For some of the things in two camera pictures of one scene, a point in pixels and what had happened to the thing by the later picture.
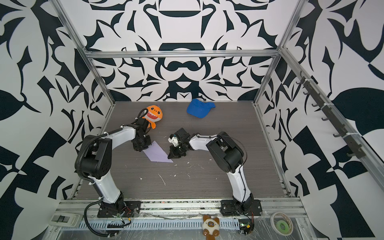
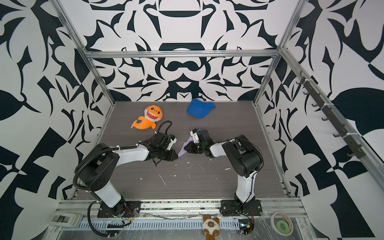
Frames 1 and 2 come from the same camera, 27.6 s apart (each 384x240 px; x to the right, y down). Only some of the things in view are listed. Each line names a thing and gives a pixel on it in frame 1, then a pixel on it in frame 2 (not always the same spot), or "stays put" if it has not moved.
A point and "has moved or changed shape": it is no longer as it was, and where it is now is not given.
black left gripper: (137, 147) → (173, 155)
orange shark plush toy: (154, 114) stays put
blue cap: (199, 109) stays put
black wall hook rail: (357, 151) stays put
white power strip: (66, 219) stays put
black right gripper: (173, 151) → (192, 145)
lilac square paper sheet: (155, 153) has moved or changed shape
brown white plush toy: (210, 226) stays put
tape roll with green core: (281, 223) stays put
